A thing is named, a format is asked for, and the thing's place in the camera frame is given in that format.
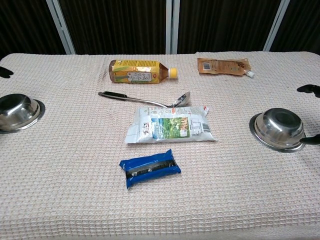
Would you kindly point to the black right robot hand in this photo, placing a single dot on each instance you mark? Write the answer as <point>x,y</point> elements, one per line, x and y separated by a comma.
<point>311,89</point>

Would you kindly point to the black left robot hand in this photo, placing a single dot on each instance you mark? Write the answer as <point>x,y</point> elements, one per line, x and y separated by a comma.
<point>4,72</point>

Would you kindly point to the stainless steel bowl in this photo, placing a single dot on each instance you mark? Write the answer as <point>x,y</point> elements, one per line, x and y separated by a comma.
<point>281,127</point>
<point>17,112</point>

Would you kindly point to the brown spouted pouch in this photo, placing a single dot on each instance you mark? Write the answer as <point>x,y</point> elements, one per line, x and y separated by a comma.
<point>222,66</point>

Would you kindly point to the dark background curtain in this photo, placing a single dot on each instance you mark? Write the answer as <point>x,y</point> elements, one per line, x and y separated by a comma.
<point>117,25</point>

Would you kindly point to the beige waffle-weave tablecloth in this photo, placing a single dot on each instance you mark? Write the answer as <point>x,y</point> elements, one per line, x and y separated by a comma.
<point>75,175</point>

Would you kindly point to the yellow-capped tea bottle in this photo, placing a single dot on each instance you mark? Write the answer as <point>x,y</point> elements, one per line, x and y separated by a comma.
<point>136,71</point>

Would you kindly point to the white snack bag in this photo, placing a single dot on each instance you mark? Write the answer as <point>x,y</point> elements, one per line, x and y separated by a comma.
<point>170,125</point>

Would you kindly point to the blue packet with black tape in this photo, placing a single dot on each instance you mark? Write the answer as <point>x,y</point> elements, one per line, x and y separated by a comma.
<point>150,170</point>

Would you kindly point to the silver frame post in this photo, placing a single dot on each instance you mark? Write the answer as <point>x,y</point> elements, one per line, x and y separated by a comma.
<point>276,25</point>
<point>172,27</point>
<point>61,27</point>

